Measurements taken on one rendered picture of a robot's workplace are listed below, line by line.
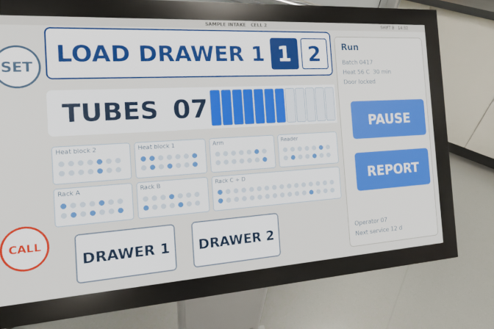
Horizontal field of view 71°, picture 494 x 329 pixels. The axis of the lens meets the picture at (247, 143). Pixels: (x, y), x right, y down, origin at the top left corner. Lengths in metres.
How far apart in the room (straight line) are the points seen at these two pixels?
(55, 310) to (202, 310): 0.31
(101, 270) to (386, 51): 0.39
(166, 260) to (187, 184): 0.08
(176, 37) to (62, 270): 0.25
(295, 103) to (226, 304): 0.39
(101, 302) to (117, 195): 0.10
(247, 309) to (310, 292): 0.89
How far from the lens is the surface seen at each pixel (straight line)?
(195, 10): 0.40
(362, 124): 0.42
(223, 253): 0.38
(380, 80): 0.45
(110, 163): 0.36
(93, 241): 0.38
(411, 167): 0.46
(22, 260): 0.39
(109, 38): 0.39
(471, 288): 1.89
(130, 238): 0.37
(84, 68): 0.38
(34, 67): 0.39
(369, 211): 0.43
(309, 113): 0.40
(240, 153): 0.37
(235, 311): 0.68
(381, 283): 1.69
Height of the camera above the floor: 1.30
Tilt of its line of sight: 37 degrees down
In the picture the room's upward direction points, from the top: 7 degrees clockwise
